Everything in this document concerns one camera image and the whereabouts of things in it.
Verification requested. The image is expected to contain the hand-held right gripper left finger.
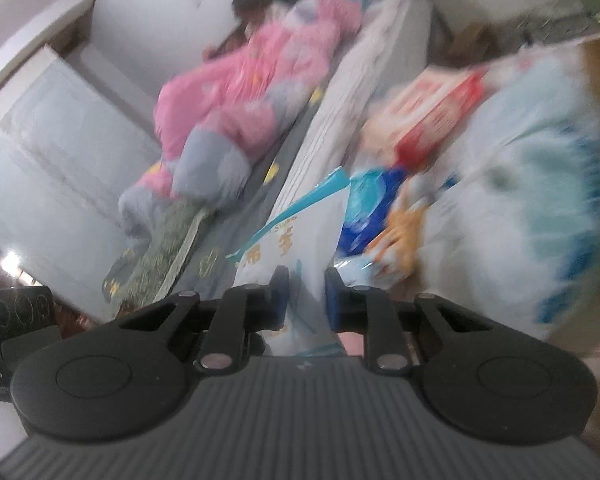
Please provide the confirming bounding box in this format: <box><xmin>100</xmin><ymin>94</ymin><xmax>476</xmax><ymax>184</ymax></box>
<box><xmin>115</xmin><ymin>266</ymin><xmax>291</xmax><ymax>373</ymax></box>

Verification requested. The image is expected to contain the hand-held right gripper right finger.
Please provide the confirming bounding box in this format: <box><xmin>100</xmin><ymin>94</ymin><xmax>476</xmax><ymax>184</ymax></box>
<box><xmin>324</xmin><ymin>267</ymin><xmax>496</xmax><ymax>375</ymax></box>

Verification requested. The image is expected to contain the large white blue packet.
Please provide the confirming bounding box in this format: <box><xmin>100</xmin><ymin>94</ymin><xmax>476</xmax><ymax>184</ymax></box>
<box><xmin>225</xmin><ymin>167</ymin><xmax>353</xmax><ymax>356</ymax></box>

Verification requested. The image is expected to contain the blue teal packet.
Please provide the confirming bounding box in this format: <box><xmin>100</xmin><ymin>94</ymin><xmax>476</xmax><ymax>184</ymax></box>
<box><xmin>337</xmin><ymin>167</ymin><xmax>406</xmax><ymax>256</ymax></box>

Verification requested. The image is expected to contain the grey bed sheet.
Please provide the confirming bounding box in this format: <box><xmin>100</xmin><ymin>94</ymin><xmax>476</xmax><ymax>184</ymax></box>
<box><xmin>180</xmin><ymin>90</ymin><xmax>326</xmax><ymax>306</ymax></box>

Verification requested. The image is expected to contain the green patterned blanket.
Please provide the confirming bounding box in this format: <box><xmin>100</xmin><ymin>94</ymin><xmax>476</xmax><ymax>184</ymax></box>
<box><xmin>102</xmin><ymin>200</ymin><xmax>213</xmax><ymax>306</ymax></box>

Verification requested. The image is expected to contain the white wardrobe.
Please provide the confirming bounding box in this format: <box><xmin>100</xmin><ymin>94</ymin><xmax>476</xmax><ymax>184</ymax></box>
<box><xmin>0</xmin><ymin>45</ymin><xmax>161</xmax><ymax>321</ymax></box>

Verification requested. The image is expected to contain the white striped bed pad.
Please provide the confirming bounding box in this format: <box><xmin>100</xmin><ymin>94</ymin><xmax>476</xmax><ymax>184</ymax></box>
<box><xmin>270</xmin><ymin>0</ymin><xmax>431</xmax><ymax>221</ymax></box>

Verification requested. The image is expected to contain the red wet wipes pack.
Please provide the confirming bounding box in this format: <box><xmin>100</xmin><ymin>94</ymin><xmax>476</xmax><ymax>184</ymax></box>
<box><xmin>360</xmin><ymin>67</ymin><xmax>488</xmax><ymax>171</ymax></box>

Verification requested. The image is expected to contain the pink quilt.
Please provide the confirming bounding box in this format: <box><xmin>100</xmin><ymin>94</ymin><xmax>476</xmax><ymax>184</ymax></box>
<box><xmin>117</xmin><ymin>0</ymin><xmax>366</xmax><ymax>238</ymax></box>

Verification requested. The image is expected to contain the white teal plastic bag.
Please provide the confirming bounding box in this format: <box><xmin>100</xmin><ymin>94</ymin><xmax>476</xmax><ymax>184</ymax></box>
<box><xmin>420</xmin><ymin>45</ymin><xmax>600</xmax><ymax>341</ymax></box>

